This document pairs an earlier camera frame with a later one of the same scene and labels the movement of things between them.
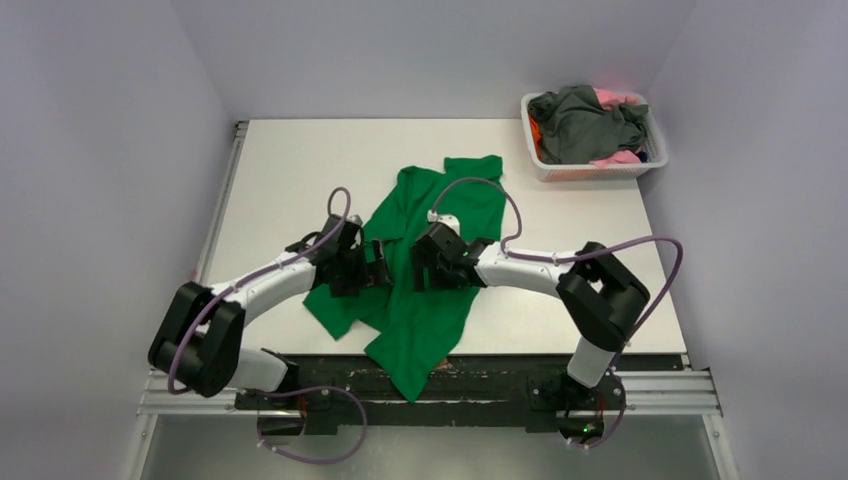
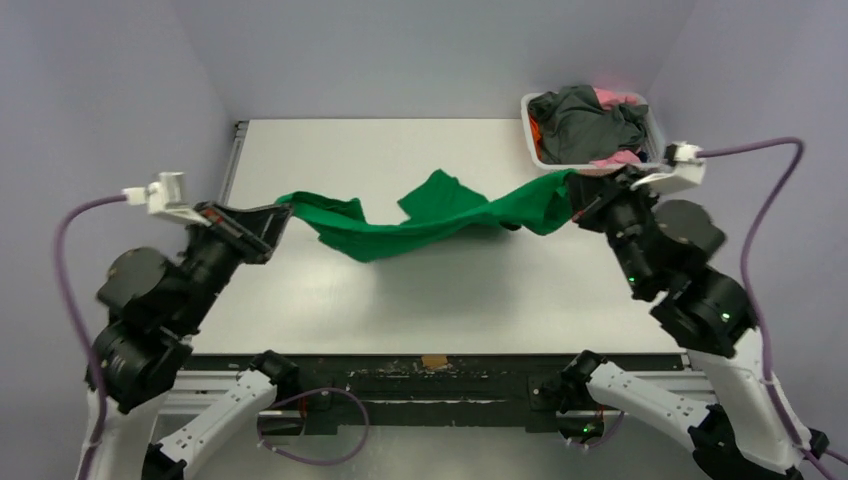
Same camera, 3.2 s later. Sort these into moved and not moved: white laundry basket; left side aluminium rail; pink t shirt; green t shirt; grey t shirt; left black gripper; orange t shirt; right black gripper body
Moved: right black gripper body; left black gripper; green t shirt
Not moved: orange t shirt; grey t shirt; pink t shirt; white laundry basket; left side aluminium rail
